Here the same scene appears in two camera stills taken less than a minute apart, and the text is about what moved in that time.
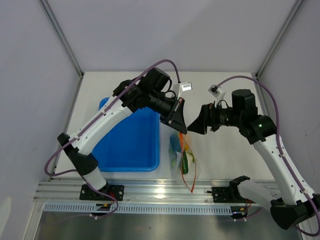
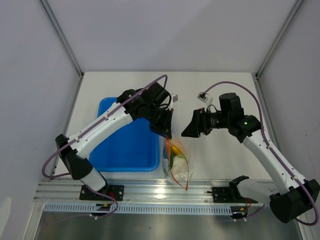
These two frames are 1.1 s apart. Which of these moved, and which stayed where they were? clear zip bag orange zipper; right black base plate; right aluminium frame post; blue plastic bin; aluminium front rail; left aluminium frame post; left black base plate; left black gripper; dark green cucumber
Moved: dark green cucumber; clear zip bag orange zipper; left black gripper
Stayed: right aluminium frame post; aluminium front rail; left black base plate; right black base plate; left aluminium frame post; blue plastic bin
